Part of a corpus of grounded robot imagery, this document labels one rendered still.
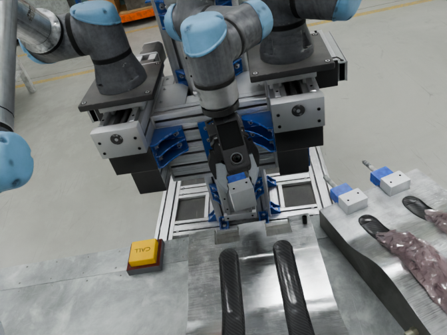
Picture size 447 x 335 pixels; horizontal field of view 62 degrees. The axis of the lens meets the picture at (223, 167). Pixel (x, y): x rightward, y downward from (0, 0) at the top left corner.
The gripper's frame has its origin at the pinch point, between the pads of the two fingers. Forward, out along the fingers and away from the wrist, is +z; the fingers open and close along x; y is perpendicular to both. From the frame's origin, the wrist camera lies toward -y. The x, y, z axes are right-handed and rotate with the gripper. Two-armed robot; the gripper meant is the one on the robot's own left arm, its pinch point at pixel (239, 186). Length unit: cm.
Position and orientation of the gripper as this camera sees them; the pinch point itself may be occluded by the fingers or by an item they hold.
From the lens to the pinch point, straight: 80.4
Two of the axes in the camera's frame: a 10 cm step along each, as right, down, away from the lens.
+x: -9.6, 2.8, -0.4
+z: 1.9, 7.6, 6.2
